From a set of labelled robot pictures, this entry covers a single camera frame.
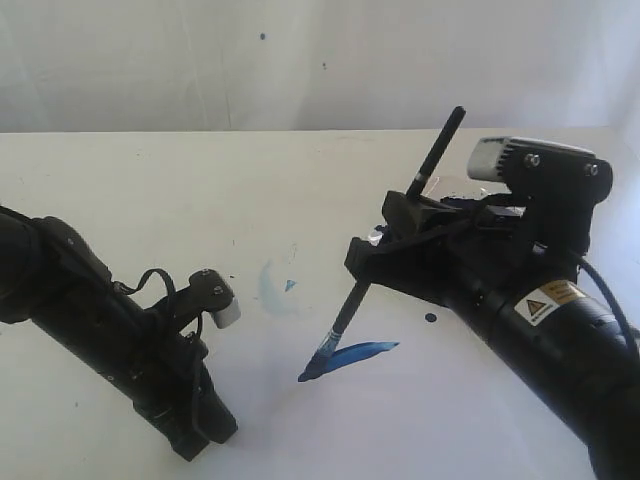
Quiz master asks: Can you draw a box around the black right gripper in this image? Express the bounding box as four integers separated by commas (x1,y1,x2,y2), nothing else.
344,190,581,311

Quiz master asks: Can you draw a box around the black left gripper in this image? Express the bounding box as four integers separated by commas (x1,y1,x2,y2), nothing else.
99,294,238,461

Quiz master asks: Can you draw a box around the black paintbrush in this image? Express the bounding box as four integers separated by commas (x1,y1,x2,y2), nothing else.
297,105,467,384

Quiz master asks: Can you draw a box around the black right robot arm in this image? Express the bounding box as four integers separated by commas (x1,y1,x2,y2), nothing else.
345,191,639,479

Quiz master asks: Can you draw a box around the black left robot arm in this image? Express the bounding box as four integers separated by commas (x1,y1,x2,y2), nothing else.
1,208,240,461

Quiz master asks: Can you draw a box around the clear tray with blue paint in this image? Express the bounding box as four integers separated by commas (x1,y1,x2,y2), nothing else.
367,176,525,246

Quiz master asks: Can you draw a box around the white paper sheet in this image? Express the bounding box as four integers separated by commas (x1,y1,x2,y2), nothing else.
196,318,592,479

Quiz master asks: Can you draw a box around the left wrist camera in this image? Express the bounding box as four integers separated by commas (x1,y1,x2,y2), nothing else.
156,269,241,332

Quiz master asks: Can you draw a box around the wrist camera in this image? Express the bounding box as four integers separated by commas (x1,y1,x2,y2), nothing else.
156,269,241,332
467,136,614,251

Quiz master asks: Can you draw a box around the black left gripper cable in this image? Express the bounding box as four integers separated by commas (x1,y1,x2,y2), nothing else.
112,268,206,346

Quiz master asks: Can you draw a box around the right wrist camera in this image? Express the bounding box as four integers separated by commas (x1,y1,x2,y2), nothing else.
467,136,614,251

